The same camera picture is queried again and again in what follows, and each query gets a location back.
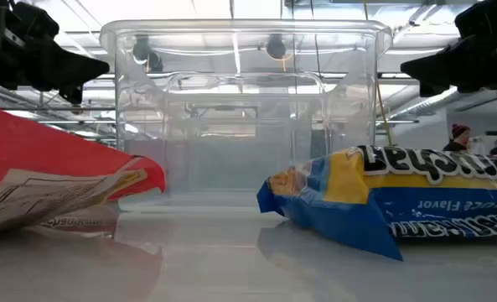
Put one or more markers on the clear plastic bin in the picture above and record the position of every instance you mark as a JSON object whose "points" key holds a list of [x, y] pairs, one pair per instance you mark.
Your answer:
{"points": [[298, 76], [273, 121], [248, 26]]}

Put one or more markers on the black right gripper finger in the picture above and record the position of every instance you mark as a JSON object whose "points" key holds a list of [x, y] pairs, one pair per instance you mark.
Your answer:
{"points": [[441, 58], [436, 79]]}

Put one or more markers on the silver ventilation duct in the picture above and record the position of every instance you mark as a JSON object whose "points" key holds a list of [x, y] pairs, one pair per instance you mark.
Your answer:
{"points": [[432, 105]]}

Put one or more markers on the red Maruchan ramen packet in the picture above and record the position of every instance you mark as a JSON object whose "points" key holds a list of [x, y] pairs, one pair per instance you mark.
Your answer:
{"points": [[42, 147]]}

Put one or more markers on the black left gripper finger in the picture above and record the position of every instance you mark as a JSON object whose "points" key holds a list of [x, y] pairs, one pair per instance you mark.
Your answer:
{"points": [[72, 79], [68, 58]]}

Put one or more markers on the blue Maruchan ramen packet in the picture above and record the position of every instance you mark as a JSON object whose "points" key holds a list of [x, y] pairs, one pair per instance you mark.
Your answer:
{"points": [[399, 201]]}

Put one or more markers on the floral cloth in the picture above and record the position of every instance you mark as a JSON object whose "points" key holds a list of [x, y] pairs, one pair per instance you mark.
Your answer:
{"points": [[477, 144]]}

